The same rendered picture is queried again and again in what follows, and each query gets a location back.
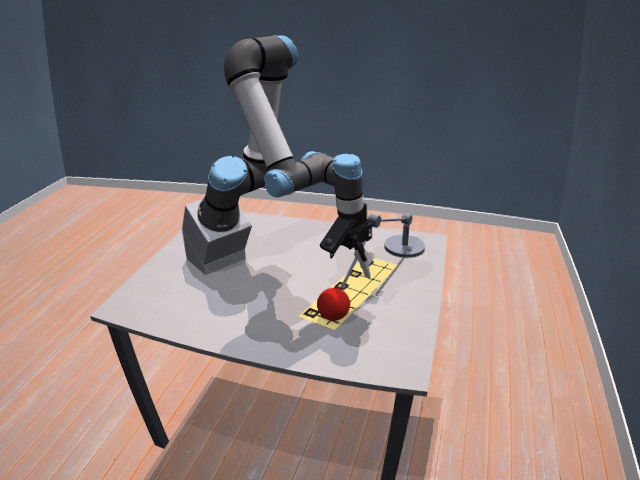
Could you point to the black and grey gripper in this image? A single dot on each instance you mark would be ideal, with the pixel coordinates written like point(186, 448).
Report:
point(359, 229)

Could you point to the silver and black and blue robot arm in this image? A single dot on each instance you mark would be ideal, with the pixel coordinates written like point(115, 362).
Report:
point(230, 178)

